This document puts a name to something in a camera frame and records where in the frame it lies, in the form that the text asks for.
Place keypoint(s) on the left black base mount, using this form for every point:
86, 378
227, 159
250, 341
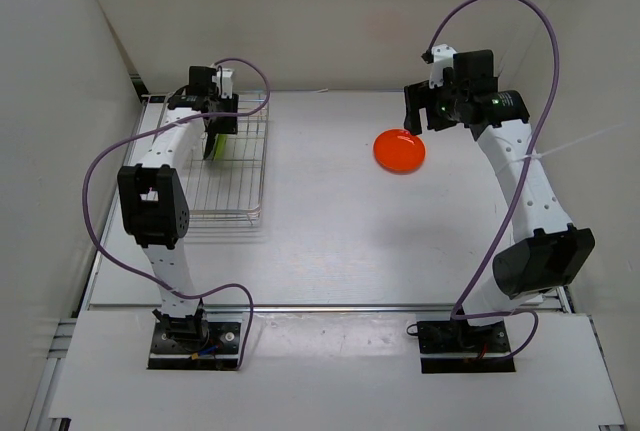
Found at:
194, 343

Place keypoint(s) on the orange plastic plate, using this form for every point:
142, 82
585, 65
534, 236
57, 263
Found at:
397, 151

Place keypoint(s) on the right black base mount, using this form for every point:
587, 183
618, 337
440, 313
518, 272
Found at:
455, 347

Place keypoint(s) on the aluminium rail frame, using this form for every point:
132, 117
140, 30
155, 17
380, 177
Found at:
344, 257

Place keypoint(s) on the black plastic plate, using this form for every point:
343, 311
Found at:
209, 144

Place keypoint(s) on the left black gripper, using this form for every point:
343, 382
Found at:
229, 126

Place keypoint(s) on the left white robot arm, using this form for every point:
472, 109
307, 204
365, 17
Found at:
154, 207

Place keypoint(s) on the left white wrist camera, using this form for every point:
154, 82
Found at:
223, 80

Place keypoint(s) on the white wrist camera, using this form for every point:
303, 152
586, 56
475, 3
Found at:
439, 58
223, 80

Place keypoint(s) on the green plastic plate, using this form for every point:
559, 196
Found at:
219, 147

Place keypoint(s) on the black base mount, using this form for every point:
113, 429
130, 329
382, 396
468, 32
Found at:
194, 343
455, 347

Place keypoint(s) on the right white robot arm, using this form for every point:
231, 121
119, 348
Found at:
548, 250

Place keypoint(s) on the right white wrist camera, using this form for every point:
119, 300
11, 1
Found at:
439, 58

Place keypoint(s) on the metal wire dish rack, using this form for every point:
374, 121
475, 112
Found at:
228, 192

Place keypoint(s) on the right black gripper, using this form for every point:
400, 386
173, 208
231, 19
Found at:
421, 95

